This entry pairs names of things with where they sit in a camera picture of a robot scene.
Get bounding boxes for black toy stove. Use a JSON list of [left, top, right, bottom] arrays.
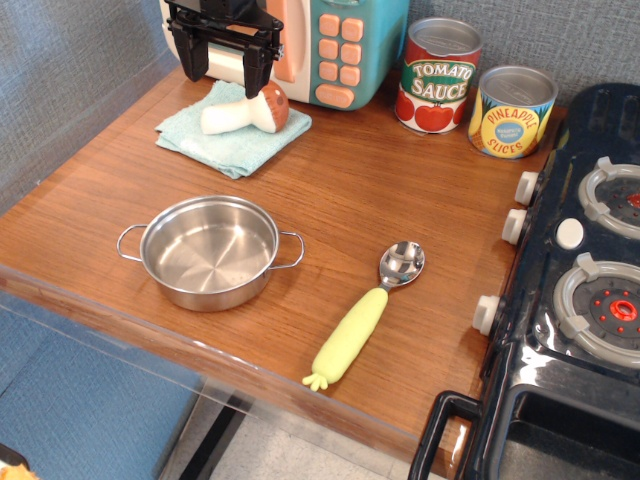
[[409, 83, 639, 479]]

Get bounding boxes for orange object bottom corner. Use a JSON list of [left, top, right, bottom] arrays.
[[0, 444, 39, 480]]

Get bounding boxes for white stove knob middle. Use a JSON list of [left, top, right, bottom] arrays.
[[501, 209, 527, 245]]

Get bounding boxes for red tomato sauce can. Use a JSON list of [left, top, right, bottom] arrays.
[[395, 17, 483, 134]]

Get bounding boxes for white stove knob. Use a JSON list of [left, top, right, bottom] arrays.
[[472, 295, 501, 336], [501, 209, 527, 245], [514, 171, 539, 206]]

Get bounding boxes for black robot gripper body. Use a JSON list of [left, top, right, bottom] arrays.
[[164, 1, 284, 56]]

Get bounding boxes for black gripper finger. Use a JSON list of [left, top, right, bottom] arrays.
[[170, 23, 209, 82], [243, 45, 276, 99]]

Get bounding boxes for spoon with yellow-green handle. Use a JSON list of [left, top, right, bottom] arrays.
[[302, 241, 425, 391]]

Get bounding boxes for clear acrylic side panel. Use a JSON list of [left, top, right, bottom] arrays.
[[1, 284, 409, 479]]

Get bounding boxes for light blue folded cloth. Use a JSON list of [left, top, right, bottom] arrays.
[[155, 80, 312, 179]]

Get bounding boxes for small stainless steel pan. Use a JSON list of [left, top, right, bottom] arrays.
[[116, 195, 306, 312]]

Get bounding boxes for white stove knob rear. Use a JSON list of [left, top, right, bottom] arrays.
[[514, 171, 539, 206]]

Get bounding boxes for toy mushroom brown cap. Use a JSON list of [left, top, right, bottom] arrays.
[[200, 81, 290, 135]]

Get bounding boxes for teal toy microwave oven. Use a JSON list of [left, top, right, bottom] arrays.
[[158, 0, 411, 112]]

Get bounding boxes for yellow pineapple slices can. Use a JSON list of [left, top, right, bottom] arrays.
[[468, 65, 558, 159]]

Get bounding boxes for white stove knob front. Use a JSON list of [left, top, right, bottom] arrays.
[[472, 295, 501, 336]]

